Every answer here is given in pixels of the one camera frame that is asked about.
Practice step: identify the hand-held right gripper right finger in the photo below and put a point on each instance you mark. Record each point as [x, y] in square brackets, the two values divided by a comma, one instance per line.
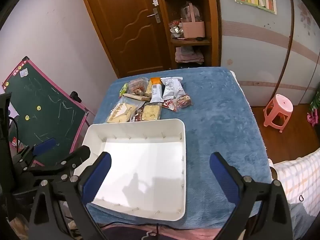
[223, 178]

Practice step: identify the clear packet of brown snacks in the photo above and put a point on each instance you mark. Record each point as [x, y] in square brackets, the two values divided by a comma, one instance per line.
[137, 86]

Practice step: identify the pink basket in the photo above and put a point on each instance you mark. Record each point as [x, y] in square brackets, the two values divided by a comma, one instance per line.
[192, 28]

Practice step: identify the long beige snack packet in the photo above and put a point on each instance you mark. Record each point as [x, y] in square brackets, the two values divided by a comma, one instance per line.
[135, 97]

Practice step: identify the white door hook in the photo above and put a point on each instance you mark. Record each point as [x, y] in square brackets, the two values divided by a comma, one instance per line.
[155, 2]

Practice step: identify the orange and white snack packet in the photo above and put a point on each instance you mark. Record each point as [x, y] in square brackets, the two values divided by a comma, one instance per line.
[156, 92]

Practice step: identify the wooden corner shelf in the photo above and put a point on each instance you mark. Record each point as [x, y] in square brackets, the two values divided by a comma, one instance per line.
[212, 30]

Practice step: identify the green snack packet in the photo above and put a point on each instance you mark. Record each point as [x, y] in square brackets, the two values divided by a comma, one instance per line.
[123, 90]

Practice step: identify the green chalkboard with pink frame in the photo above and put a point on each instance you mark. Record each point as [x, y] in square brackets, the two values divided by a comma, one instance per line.
[45, 105]

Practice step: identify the pale wardrobe with pink stripes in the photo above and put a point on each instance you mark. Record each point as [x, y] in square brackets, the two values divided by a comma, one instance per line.
[262, 55]

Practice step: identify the pink plastic stool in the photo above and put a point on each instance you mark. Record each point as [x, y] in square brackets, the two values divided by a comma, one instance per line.
[280, 105]

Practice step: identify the small red and white packet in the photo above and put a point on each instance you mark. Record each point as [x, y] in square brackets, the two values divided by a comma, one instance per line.
[167, 104]

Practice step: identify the green and pink toy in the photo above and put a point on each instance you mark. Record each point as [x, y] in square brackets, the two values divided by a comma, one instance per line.
[313, 110]

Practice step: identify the clear packet of pale crackers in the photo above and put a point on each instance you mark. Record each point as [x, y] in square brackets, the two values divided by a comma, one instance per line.
[121, 112]

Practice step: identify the white plastic bin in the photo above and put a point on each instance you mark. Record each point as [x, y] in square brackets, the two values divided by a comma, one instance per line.
[145, 165]

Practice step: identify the brown wooden door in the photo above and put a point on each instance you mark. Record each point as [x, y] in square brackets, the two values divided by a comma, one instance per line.
[125, 30]

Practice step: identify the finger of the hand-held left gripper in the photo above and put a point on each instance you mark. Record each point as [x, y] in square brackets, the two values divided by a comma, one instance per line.
[76, 156]
[45, 146]

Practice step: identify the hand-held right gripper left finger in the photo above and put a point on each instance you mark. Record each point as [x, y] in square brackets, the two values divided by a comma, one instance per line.
[97, 178]

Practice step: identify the clear packet of yellow biscuits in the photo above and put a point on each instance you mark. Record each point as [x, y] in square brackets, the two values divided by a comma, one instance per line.
[150, 112]

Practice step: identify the folded pink cloths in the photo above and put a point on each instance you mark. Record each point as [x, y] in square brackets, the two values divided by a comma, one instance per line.
[188, 55]

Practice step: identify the shiny snack wrappers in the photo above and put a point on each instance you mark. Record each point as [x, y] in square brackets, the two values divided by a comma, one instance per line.
[176, 28]

